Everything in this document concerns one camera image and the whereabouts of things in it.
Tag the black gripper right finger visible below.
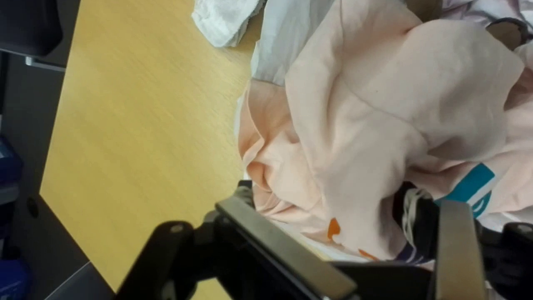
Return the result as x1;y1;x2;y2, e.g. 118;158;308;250
435;202;476;300

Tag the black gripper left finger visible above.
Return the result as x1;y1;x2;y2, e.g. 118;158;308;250
217;197;356;300

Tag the light pink printed garment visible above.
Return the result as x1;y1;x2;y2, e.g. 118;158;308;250
238;0;533;262

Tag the white plastic bag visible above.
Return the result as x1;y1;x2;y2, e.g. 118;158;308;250
252;0;533;85

